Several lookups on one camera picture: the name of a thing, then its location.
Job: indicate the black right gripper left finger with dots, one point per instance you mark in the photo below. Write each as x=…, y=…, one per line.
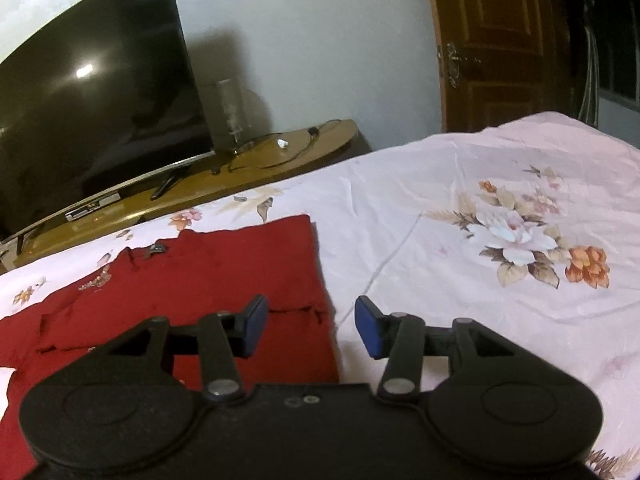
x=217, y=339

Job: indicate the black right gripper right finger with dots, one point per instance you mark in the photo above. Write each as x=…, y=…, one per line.
x=403, y=341

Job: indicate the red garment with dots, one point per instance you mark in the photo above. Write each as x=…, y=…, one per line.
x=198, y=274

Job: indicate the floral white bed sheet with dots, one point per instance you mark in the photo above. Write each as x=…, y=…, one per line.
x=531, y=228

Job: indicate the black set-top box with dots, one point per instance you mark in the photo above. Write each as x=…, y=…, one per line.
x=92, y=206

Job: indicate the wooden tv stand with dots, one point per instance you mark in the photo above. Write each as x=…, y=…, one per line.
x=262, y=163

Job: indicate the clear glass on stand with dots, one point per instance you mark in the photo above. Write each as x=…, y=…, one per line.
x=231, y=100

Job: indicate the black flat screen television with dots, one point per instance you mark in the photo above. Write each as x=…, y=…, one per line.
x=99, y=99

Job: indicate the brown wooden door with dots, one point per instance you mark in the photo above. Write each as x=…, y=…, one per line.
x=519, y=74

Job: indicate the metal door handle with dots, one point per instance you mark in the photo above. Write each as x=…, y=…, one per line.
x=453, y=64

